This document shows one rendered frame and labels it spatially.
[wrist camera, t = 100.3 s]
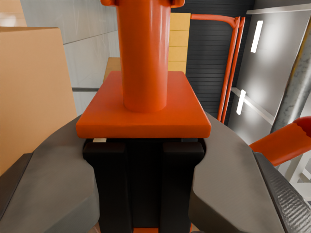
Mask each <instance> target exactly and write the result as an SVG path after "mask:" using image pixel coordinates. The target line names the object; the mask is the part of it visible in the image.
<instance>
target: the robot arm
mask: <svg viewBox="0 0 311 233"><path fill-rule="evenodd" d="M205 114H206V116H207V117H208V119H209V121H210V123H211V132H210V136H209V137H208V138H198V142H200V143H201V145H202V147H203V150H204V157H203V159H202V161H201V162H200V163H199V164H197V165H196V166H195V168H194V172H193V180H192V186H191V192H190V200H189V210H188V217H189V219H190V221H191V223H193V224H194V225H195V226H196V227H197V228H198V229H199V230H200V231H192V232H190V233H311V205H310V204H309V203H308V202H307V201H306V200H305V199H304V198H303V197H302V196H301V195H300V194H299V193H298V192H297V190H296V189H295V188H294V187H293V186H292V185H291V184H290V183H289V182H288V181H287V180H286V179H285V177H284V176H283V175H282V174H281V173H280V172H279V171H278V170H277V169H276V168H275V167H274V166H273V165H272V163H271V162H270V161H269V160H268V159H267V158H266V157H265V156H264V155H263V154H262V153H260V152H254V151H253V150H252V149H251V148H250V146H249V145H248V144H247V143H246V142H245V141H244V140H243V139H242V138H241V137H240V136H239V135H237V134H236V133H235V132H234V131H233V130H231V129H230V128H228V127H227V126H225V125H224V124H223V123H221V122H220V121H219V120H217V119H215V118H214V117H213V116H211V115H210V114H208V113H207V112H205ZM81 116H82V114H81V115H79V116H78V117H77V118H75V119H73V120H72V121H70V122H69V123H67V124H66V125H64V126H62V127H61V128H59V129H58V130H57V131H55V132H54V133H53V134H51V135H50V136H49V137H48V138H46V139H45V140H44V141H43V142H42V143H41V144H40V145H39V146H38V147H37V148H36V149H35V150H34V151H33V152H32V153H25V154H23V155H22V156H21V157H20V158H19V159H18V160H17V161H16V162H15V163H14V164H13V165H12V166H11V167H10V168H8V169H7V170H6V171H5V172H4V173H3V174H2V175H1V176H0V233H87V232H88V231H89V230H90V229H91V228H92V227H93V226H94V225H95V224H96V223H97V222H98V220H99V217H100V203H99V193H98V188H97V184H96V179H95V174H94V169H93V167H92V166H91V165H90V164H88V162H87V161H86V160H85V159H84V158H83V154H82V152H83V149H84V147H85V145H86V144H87V143H89V142H93V140H94V138H79V137H78V135H77V131H76V127H75V126H76V123H77V122H78V120H79V119H80V117H81Z"/></svg>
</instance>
